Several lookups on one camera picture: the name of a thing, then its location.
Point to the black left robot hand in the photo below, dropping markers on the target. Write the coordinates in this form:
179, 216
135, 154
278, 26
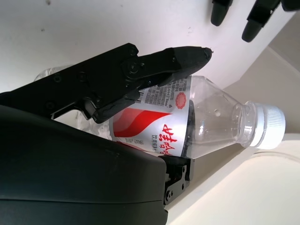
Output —
255, 23

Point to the cream rounded panel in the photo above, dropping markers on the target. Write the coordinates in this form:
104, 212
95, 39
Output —
257, 192

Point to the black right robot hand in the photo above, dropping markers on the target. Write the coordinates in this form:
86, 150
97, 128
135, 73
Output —
70, 178

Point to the clear plastic water bottle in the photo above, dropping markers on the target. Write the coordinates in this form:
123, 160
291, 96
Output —
211, 117

